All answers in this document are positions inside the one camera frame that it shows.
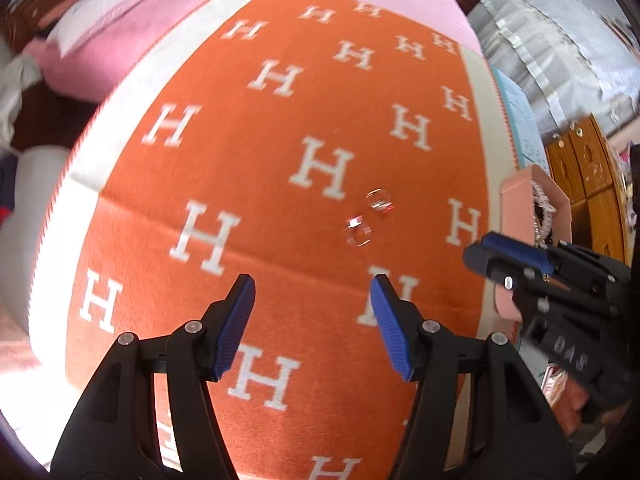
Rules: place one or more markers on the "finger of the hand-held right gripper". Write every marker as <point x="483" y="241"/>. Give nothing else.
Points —
<point x="520" y="250"/>
<point x="487" y="265"/>

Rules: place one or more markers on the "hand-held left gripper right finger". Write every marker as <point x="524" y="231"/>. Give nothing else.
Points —
<point x="392" y="330"/>

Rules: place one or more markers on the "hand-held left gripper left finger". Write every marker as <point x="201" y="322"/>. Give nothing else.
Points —
<point x="232" y="330"/>

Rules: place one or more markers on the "pink jewelry box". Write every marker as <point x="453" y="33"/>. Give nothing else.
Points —
<point x="515" y="200"/>

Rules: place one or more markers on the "light wooden cabinet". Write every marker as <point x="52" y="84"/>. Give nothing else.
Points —
<point x="590" y="170"/>

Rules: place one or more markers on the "light blue floral sheet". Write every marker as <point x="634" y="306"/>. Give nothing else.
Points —
<point x="520" y="120"/>

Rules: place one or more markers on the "orange letter print blanket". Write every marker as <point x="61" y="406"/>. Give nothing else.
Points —
<point x="250" y="160"/>

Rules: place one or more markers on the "white ruffled cloth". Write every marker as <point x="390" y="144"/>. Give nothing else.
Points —
<point x="550" y="35"/>

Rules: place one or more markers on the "dark garment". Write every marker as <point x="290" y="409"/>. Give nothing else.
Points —
<point x="7" y="190"/>

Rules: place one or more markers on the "crumpled white cloth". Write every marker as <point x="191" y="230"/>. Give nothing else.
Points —
<point x="15" y="95"/>

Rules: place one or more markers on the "pink bed sheet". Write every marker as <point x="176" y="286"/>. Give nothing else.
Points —
<point x="175" y="0"/>

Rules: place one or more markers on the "white pillow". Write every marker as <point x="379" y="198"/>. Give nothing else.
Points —
<point x="95" y="15"/>

